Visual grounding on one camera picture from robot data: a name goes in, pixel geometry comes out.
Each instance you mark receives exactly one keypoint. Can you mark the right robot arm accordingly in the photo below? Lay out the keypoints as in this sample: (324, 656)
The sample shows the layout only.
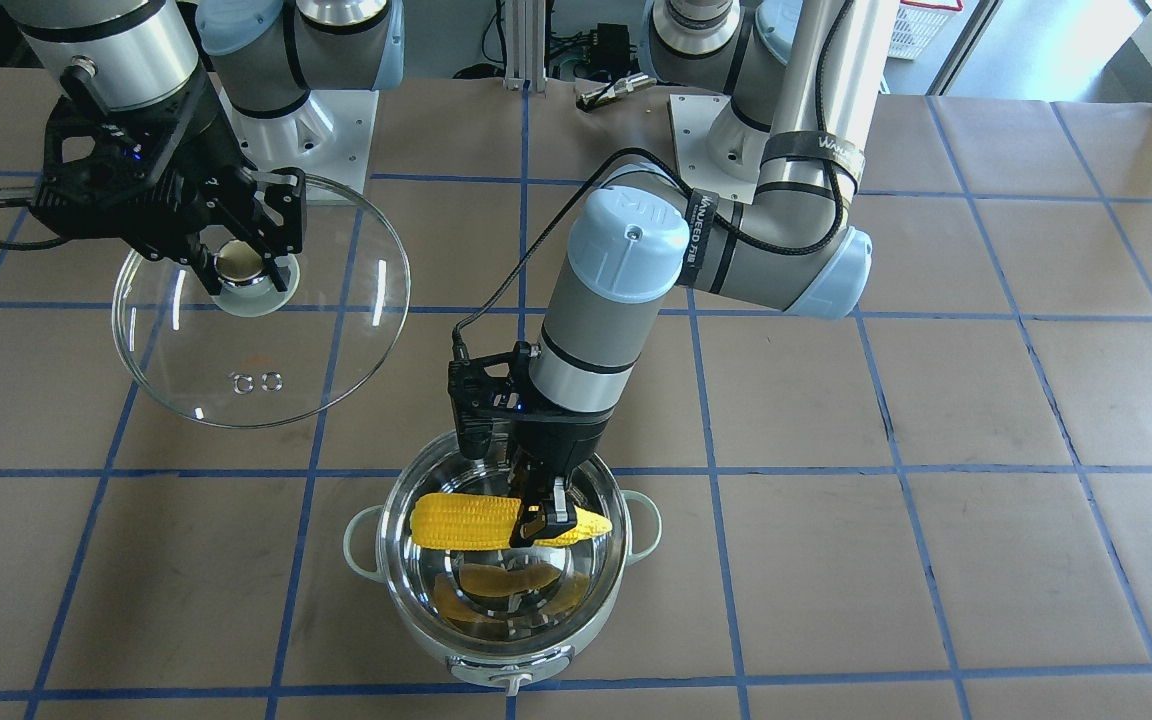
(268, 55)

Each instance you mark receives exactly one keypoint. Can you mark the pale green steel pot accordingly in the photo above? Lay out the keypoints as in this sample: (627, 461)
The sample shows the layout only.
(502, 618)

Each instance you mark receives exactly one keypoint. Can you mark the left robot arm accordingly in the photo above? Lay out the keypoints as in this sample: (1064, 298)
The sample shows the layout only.
(797, 118)

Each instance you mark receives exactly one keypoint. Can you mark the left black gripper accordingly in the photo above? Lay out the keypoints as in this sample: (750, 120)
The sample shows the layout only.
(564, 434)

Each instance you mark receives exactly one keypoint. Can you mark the glass pot lid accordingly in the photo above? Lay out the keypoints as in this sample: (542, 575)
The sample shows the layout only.
(252, 356)

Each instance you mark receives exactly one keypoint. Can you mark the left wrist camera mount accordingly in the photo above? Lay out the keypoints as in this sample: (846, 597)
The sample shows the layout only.
(484, 389)

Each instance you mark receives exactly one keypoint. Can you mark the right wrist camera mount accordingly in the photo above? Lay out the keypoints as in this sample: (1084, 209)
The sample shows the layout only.
(113, 178)

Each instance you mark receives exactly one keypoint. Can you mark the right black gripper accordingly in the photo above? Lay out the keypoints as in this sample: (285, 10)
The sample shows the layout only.
(198, 172)

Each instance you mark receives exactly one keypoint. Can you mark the white plastic basket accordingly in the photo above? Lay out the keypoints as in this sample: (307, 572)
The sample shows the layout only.
(917, 23)

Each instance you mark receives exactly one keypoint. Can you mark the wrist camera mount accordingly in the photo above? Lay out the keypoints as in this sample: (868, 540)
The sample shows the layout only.
(113, 178)
(484, 389)

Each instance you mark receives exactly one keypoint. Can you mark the yellow corn cob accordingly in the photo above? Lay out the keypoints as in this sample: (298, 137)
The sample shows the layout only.
(457, 522)

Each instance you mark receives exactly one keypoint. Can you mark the aluminium frame post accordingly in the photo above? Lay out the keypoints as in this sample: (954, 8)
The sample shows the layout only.
(525, 45)

